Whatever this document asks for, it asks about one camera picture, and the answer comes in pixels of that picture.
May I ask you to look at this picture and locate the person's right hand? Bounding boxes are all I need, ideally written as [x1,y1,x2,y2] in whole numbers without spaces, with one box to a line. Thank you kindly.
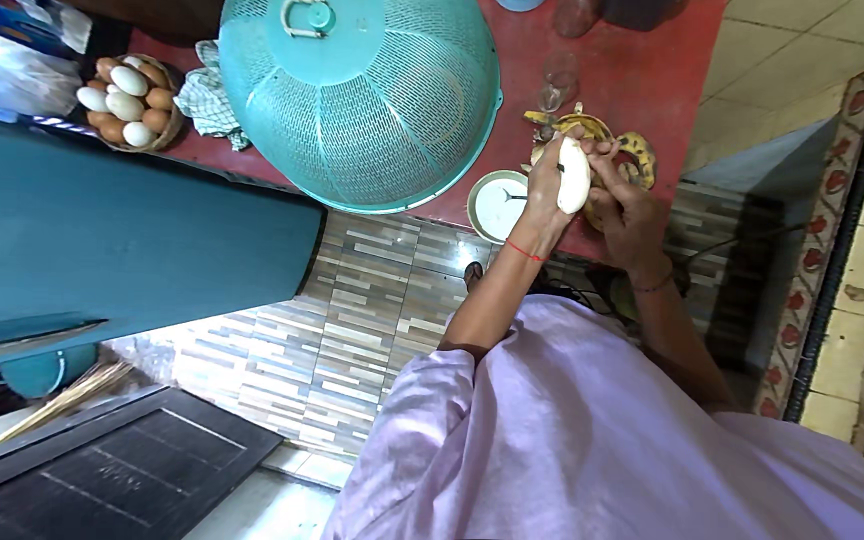
[571,126,673,276]

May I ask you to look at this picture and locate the person's left hand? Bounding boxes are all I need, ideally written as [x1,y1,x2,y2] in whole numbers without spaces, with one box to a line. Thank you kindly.
[523,126,588,235]

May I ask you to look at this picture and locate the peeled white banana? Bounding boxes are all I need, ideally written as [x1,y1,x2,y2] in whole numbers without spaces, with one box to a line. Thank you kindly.
[557,135,592,216]

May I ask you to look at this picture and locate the person's left forearm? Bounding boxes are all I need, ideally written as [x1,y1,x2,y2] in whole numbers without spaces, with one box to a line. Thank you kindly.
[438,211,573,364]

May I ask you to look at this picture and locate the person's right forearm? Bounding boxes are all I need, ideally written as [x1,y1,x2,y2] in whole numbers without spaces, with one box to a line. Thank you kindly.
[629,255,739,415]

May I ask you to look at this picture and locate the yellow banana peels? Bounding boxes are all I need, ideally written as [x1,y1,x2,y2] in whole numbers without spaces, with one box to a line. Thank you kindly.
[523,102,616,168]

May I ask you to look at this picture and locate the spotted yellow banana peel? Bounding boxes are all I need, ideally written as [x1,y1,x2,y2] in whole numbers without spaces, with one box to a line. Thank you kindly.
[613,132,658,192]

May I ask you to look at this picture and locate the clear drinking glass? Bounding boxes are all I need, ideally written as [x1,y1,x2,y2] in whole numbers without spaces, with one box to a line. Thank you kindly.
[540,49,580,114]
[552,0,603,40]

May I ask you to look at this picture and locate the red table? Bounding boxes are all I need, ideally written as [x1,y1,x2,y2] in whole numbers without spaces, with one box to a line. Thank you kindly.
[114,0,729,264]

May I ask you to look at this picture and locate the round bowl of white batter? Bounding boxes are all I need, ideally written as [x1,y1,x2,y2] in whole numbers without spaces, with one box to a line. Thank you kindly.
[466,169,531,246]

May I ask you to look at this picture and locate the dark container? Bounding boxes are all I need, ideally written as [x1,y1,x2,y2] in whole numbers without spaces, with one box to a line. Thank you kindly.
[600,0,690,33]

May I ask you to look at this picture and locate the teal mesh food cover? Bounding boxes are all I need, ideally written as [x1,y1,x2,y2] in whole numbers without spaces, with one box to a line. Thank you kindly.
[218,0,504,216]

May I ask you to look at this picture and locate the person's body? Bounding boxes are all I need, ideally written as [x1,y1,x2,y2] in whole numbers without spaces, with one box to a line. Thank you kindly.
[321,294,864,540]

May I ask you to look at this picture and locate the green white checkered cloth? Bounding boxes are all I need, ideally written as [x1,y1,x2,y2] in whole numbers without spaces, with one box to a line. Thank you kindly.
[174,40,253,153]

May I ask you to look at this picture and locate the woven egg basket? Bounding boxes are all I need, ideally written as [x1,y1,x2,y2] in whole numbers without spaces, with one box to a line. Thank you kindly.
[85,53,185,154]

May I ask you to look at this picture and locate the pile of eggs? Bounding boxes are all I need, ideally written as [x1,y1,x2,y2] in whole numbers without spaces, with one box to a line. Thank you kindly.
[76,55,176,148]

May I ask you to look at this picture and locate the teal refrigerator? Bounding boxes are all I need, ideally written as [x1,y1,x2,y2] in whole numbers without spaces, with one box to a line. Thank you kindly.
[0,112,328,376]

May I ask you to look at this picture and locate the white plastic bag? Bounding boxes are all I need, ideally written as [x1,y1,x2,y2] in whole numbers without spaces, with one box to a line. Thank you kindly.
[0,34,85,118]

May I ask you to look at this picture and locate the blue plastic packet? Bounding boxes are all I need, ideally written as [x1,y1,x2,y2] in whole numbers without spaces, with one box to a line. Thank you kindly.
[0,0,66,52]

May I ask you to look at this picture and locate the teal plastic bucket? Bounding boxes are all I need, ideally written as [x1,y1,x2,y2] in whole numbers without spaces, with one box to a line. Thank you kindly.
[0,342,99,400]

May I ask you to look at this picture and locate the straw broom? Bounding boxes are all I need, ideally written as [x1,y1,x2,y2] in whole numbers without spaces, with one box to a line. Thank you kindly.
[0,360,135,451]

